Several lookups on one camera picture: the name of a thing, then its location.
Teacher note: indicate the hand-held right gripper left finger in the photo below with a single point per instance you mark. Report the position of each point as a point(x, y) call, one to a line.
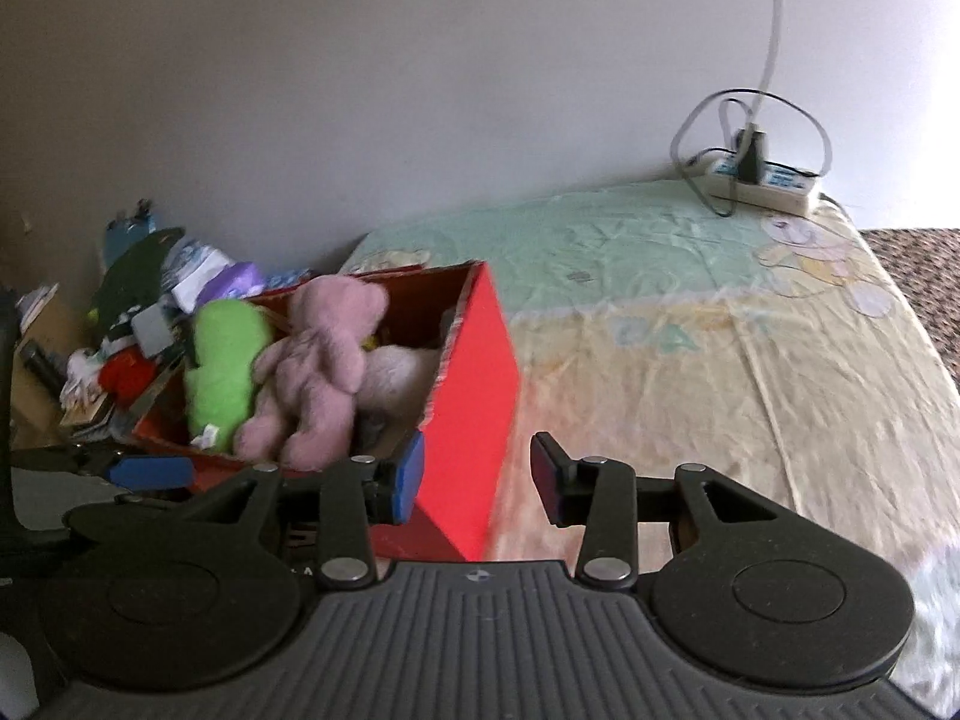
point(409, 476)

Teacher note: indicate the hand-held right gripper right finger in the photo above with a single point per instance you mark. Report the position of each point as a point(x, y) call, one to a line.
point(547, 484)

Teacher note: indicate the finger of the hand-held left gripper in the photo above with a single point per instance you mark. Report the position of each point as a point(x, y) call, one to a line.
point(150, 472)

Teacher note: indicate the red cardboard box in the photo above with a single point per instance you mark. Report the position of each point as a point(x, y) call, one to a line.
point(472, 405)

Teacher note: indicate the cream plush toy with bows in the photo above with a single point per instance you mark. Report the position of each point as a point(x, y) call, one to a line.
point(397, 375)

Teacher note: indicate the green plush toy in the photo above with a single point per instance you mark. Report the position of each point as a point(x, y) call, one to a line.
point(221, 375)

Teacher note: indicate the pink plush bear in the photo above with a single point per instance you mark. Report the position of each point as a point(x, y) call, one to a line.
point(322, 367)

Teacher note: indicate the red cloth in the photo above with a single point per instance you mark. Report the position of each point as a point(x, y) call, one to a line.
point(124, 375)

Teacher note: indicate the brown cardboard box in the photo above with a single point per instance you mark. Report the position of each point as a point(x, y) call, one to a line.
point(45, 330)

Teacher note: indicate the printed bed sheet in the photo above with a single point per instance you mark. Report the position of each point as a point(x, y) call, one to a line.
point(675, 360)

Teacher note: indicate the dark green flat object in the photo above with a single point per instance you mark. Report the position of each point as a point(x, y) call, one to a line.
point(139, 270)

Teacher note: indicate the purple packet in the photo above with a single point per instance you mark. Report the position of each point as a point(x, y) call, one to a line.
point(236, 281)

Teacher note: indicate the white blue packet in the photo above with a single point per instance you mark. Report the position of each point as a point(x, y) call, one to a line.
point(195, 262)

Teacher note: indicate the blue plastic object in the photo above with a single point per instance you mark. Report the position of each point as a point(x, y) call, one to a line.
point(131, 229)

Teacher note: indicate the white power strip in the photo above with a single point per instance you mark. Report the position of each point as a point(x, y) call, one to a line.
point(787, 199)

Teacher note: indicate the black charger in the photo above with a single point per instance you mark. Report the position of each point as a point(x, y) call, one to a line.
point(750, 154)

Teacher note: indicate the brown patterned blanket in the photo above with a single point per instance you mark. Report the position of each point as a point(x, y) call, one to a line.
point(922, 277)

